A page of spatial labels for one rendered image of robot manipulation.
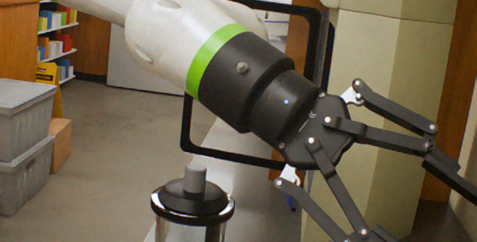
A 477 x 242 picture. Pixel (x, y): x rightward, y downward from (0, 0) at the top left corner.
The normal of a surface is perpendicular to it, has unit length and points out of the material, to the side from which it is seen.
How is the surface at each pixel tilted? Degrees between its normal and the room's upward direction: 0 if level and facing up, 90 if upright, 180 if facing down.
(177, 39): 78
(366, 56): 90
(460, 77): 90
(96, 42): 90
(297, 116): 111
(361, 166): 90
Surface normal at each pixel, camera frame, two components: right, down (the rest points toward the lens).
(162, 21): -0.14, -0.04
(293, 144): -0.22, -0.32
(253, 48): 0.16, -0.69
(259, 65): -0.01, -0.55
